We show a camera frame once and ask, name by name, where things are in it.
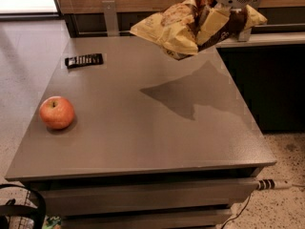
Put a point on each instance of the grey metal bracket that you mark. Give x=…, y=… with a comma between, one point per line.
x=110, y=16

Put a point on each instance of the striped cable plug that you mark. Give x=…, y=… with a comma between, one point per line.
x=271, y=184

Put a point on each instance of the yellow brown chip bag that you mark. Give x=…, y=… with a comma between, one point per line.
x=187, y=28

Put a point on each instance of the grey cabinet with drawers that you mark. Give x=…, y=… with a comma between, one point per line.
x=156, y=143

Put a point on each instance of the red apple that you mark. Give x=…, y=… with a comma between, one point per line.
x=57, y=112

